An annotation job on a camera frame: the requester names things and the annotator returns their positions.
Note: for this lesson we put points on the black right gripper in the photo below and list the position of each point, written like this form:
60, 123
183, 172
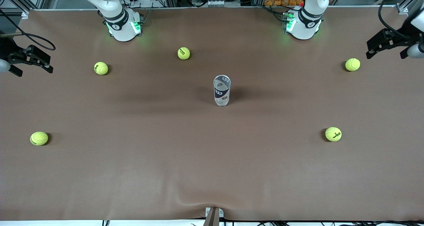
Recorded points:
6, 49

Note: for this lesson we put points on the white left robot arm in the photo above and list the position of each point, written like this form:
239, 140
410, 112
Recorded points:
306, 24

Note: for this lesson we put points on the yellow tennis ball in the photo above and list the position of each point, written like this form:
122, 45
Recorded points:
184, 53
333, 134
101, 68
39, 138
352, 64

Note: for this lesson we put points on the brown camera mount pole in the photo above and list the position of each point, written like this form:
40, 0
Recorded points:
212, 219

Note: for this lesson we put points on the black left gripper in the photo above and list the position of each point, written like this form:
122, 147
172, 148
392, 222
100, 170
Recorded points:
401, 37

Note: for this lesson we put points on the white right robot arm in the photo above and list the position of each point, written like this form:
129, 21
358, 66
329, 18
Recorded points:
121, 27

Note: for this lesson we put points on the white blue tennis ball can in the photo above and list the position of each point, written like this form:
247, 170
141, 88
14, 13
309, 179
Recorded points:
222, 92

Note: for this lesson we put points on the brown table cover mat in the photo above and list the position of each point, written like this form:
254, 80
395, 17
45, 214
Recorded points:
212, 173

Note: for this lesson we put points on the grey metal mounting plate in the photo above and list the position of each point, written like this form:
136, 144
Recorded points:
221, 212

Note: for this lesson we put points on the white terminal strip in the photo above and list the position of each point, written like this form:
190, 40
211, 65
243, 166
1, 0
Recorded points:
222, 3

